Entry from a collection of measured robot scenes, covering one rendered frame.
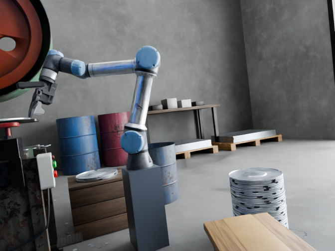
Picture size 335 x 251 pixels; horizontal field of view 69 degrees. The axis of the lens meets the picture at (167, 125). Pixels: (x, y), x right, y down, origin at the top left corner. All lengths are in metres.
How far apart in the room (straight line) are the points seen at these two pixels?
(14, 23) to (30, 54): 0.21
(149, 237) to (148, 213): 0.13
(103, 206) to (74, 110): 3.12
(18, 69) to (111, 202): 0.99
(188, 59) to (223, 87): 1.06
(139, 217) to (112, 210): 0.38
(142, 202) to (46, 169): 0.55
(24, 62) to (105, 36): 3.39
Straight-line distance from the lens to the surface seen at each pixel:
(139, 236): 1.43
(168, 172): 2.05
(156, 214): 1.43
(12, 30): 1.81
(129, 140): 1.20
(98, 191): 1.69
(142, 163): 1.35
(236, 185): 1.42
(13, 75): 1.71
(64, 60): 1.36
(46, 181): 1.07
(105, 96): 4.72
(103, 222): 1.75
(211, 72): 5.67
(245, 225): 0.90
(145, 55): 1.22
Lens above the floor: 0.72
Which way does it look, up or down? 2 degrees down
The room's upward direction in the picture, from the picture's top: 7 degrees counter-clockwise
